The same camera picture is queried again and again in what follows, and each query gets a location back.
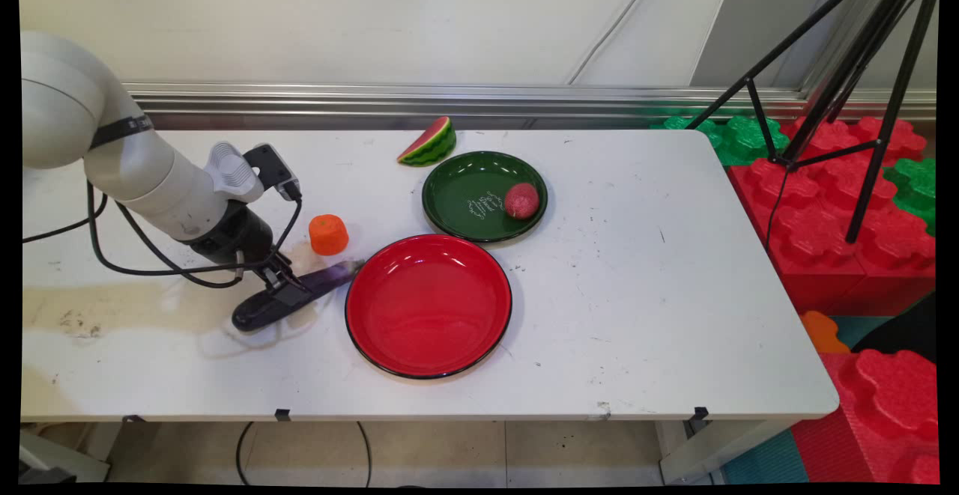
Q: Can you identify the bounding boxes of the white table leg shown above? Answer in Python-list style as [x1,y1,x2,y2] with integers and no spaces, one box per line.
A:
[658,419,796,485]

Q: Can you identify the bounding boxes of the large red foam block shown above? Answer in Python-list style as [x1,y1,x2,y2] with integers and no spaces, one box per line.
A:
[728,116,937,318]

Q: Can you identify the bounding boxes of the black tripod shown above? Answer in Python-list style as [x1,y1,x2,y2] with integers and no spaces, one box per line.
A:
[686,0,941,245]

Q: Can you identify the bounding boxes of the black floor cable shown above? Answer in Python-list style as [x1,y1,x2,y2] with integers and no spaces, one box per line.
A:
[235,420,374,488]

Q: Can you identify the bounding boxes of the toy watermelon slice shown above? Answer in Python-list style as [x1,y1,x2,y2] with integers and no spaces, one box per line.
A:
[396,116,457,168]

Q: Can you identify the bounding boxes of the black camera cable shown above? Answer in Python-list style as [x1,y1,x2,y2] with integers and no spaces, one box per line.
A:
[22,180,304,290]

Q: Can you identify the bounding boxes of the orange foam block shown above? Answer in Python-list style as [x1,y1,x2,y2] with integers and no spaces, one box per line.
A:
[799,310,852,356]

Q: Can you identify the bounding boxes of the silver metal wall rail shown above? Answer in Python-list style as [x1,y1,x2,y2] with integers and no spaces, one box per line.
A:
[120,82,937,123]

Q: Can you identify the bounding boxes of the red toy lychee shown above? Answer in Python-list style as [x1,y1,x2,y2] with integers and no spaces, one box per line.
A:
[504,183,540,220]

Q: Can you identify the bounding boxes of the red round plate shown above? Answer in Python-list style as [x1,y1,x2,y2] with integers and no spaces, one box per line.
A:
[345,234,513,380]

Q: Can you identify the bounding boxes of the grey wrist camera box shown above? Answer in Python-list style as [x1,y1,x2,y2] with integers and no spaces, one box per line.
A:
[243,143,304,204]

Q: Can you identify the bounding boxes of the green foam block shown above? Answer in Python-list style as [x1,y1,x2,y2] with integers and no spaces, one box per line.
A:
[883,157,937,238]
[650,114,792,168]

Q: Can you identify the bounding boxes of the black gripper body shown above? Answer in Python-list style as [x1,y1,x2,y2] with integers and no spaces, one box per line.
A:
[180,203,294,280]

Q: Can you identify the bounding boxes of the black velcro arm strap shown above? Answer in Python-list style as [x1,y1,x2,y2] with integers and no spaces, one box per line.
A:
[88,114,155,151]

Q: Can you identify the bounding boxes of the dark green round plate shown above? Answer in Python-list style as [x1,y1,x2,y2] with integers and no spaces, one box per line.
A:
[421,151,548,244]

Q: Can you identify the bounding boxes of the purple toy eggplant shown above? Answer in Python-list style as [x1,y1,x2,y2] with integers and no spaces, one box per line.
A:
[232,258,366,333]

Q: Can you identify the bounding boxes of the orange toy carrot piece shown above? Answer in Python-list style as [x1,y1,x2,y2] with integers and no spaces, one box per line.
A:
[308,214,351,257]

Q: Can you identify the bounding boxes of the teal floor mat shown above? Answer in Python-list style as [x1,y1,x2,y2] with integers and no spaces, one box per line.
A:
[721,428,811,485]

